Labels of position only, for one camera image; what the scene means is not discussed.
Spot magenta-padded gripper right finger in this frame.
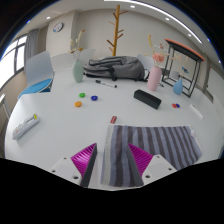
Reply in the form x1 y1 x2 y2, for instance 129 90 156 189
125 143 178 187

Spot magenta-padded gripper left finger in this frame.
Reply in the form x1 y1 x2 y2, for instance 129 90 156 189
49 142 99 189

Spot grey striped towel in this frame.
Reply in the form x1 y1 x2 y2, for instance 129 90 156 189
99 123 203 188

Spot black rectangular box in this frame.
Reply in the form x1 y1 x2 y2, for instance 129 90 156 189
133 88 163 110

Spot white remote control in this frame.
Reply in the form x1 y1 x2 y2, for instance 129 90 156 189
12 113 41 141

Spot white marker pen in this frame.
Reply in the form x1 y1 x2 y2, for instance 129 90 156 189
189 104 204 120

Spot pink vase with flowers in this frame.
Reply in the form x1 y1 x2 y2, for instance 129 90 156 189
143 34 172 92

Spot blue vase with dried stems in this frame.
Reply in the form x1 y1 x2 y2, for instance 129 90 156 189
172 54 190 96

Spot green vase with dried flowers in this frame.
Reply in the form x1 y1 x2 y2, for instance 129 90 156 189
69 29 87 84

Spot grey backpack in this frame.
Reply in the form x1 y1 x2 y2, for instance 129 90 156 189
83 55 150 82

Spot white metal rack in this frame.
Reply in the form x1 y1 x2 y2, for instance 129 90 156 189
0 93 10 121

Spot black-framed orange-topped side table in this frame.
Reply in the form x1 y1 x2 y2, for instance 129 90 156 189
161 37 206 98

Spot window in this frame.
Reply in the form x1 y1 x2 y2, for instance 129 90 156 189
0 34 28 91

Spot grey curtain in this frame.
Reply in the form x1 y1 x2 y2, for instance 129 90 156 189
23 28 40 64

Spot wooden coat rack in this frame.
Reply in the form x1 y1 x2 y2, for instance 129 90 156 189
106 4 129 57

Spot long ceiling light strip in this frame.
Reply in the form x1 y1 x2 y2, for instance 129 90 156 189
103 0 203 44

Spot round ceiling spot lights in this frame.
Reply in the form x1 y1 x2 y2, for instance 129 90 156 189
45 3 193 37

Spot white wall board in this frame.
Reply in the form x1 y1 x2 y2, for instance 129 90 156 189
206 66 224 101

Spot round wall clock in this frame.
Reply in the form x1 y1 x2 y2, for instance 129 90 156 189
52 21 64 33

